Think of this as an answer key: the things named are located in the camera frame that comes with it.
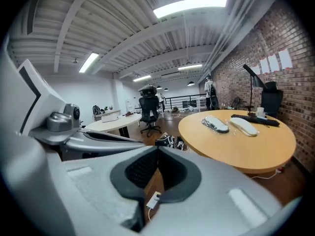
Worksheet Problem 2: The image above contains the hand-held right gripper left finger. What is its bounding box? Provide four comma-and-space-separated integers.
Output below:
46, 146, 159, 233

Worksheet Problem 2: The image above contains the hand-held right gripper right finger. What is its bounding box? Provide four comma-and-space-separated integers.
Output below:
145, 146, 283, 236

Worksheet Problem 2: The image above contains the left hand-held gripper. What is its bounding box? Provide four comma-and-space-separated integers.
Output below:
17, 59, 146, 161

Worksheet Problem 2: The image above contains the clear plastic bag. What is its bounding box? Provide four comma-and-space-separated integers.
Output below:
201, 116, 231, 134

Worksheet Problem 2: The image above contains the white slipper sole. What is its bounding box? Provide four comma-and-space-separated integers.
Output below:
229, 117, 258, 137

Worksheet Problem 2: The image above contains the white oval table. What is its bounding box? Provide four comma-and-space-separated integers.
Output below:
84, 113, 143, 137

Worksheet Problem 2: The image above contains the dark backpack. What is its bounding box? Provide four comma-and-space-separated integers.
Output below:
92, 105, 106, 116

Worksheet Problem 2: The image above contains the white power strip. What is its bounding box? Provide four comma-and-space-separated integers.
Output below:
146, 191, 162, 210

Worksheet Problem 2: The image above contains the small black and white bag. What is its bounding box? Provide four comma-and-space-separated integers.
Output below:
176, 136, 189, 151

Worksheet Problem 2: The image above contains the black mesh office chair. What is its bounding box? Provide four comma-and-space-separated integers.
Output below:
138, 96, 162, 138

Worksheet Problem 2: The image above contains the black and white backpack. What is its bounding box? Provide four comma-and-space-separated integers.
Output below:
155, 132, 176, 149

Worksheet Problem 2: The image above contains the grey helmet device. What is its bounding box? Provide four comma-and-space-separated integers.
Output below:
137, 84, 158, 98

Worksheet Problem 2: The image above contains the long ceiling light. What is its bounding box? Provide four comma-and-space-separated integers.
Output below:
78, 52, 99, 73
153, 0, 227, 19
132, 75, 152, 83
177, 64, 203, 71

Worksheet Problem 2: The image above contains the black metal railing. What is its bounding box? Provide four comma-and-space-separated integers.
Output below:
164, 94, 208, 113

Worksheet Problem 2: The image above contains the black keyboard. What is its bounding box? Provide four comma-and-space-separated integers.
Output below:
230, 114, 281, 127

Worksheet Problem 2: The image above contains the black high-back office chair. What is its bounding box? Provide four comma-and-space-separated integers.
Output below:
260, 81, 284, 119

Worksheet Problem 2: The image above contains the black round lamp base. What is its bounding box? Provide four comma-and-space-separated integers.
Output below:
243, 63, 268, 119

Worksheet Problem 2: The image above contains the white cable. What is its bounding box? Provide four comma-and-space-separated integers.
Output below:
250, 170, 278, 179

